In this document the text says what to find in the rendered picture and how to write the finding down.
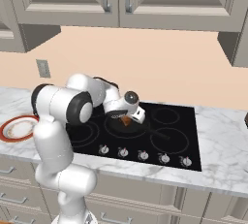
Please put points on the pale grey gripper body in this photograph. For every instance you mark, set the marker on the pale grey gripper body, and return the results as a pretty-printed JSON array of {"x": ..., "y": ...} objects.
[{"x": 117, "y": 115}]

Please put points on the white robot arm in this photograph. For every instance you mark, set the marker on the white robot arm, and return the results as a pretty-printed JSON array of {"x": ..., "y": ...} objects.
[{"x": 51, "y": 144}]

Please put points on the brown croissant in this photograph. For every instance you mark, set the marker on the brown croissant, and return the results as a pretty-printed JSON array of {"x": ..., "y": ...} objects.
[{"x": 126, "y": 121}]

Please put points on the silver hob knob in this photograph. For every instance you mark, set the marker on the silver hob knob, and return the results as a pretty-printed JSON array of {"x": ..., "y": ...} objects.
[
  {"x": 122, "y": 152},
  {"x": 143, "y": 155},
  {"x": 164, "y": 158},
  {"x": 186, "y": 161},
  {"x": 103, "y": 149}
]

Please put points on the black glass hob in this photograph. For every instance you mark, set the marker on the black glass hob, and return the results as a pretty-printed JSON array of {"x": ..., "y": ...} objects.
[{"x": 180, "y": 137}]

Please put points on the beige panel under hob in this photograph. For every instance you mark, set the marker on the beige panel under hob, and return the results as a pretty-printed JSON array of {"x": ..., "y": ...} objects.
[{"x": 135, "y": 189}]

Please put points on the white plate with red rim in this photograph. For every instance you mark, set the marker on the white plate with red rim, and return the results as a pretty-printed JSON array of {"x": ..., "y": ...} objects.
[{"x": 17, "y": 129}]

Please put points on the beige wide drawer front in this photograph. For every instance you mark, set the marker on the beige wide drawer front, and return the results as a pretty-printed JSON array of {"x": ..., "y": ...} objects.
[{"x": 151, "y": 216}]

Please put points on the dark object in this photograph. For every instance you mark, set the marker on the dark object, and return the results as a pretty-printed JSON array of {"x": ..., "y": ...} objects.
[{"x": 246, "y": 121}]

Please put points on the beige base cupboard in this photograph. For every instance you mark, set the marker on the beige base cupboard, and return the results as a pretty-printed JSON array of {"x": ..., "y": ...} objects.
[{"x": 226, "y": 210}]

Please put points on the grey wall socket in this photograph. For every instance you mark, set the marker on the grey wall socket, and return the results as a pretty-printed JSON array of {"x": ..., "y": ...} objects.
[{"x": 43, "y": 68}]

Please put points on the beige side wall cupboard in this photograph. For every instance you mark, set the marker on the beige side wall cupboard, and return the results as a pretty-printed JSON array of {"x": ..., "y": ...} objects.
[
  {"x": 13, "y": 37},
  {"x": 237, "y": 47}
]

